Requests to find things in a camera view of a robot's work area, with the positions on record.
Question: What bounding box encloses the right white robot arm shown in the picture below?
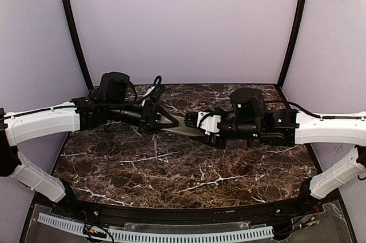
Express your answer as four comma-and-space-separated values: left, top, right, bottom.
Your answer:
197, 88, 365, 200

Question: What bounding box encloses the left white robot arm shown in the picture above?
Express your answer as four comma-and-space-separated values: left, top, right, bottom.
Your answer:
1, 72, 179, 203

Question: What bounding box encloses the left black frame post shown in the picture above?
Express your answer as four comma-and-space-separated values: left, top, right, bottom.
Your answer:
62, 0, 93, 91

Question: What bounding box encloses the black front table rail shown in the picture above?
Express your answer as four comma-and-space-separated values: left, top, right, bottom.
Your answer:
51, 199, 324, 229

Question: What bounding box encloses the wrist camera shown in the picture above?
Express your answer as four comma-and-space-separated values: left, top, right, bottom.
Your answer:
141, 75, 165, 106
184, 111, 222, 135

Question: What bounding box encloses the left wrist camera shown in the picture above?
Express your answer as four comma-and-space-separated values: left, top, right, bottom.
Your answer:
141, 75, 165, 106

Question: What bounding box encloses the right black frame post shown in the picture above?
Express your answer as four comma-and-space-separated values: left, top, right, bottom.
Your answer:
277, 0, 306, 89

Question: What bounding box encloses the white slotted cable duct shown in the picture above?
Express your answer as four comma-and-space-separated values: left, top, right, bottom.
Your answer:
37, 213, 274, 242

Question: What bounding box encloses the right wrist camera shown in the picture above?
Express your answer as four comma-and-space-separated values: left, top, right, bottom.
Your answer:
184, 111, 222, 135

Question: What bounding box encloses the black frame post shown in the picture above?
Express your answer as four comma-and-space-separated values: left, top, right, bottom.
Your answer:
277, 0, 306, 89
62, 0, 93, 91

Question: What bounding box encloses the white AC remote control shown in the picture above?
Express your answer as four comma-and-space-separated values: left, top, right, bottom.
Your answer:
163, 115, 205, 141

